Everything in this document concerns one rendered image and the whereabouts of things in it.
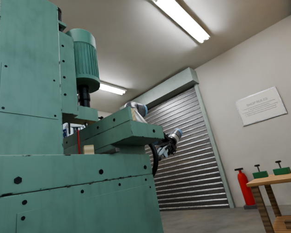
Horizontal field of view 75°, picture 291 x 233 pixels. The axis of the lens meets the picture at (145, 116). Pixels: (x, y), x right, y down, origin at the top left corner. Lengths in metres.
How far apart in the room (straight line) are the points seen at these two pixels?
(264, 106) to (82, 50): 3.05
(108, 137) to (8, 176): 0.35
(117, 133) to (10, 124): 0.33
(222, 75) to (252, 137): 1.26
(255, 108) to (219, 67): 1.05
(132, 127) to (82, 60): 0.49
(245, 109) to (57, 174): 3.34
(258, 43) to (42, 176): 3.77
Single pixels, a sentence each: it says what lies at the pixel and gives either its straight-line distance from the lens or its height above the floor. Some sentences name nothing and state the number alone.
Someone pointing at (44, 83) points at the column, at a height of 1.08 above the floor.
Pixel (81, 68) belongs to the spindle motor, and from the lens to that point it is 1.00.
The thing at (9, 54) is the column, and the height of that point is 1.16.
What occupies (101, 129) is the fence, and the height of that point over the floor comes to 0.91.
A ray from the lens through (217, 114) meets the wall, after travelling 3.79.
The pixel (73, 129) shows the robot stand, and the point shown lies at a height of 1.21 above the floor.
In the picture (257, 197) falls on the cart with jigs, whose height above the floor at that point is 0.43.
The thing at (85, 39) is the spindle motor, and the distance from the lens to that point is 1.11.
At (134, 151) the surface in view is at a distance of 0.83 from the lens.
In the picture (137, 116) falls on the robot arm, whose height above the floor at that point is 1.15.
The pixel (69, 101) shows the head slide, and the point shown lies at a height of 1.06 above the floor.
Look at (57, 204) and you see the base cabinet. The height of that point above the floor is 0.67.
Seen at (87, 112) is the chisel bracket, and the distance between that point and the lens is 0.94.
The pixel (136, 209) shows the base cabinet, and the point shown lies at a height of 0.59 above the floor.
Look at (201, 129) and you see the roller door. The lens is 3.86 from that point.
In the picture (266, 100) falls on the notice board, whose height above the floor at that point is 1.53.
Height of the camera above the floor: 0.69
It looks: 18 degrees up
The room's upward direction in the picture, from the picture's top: 11 degrees counter-clockwise
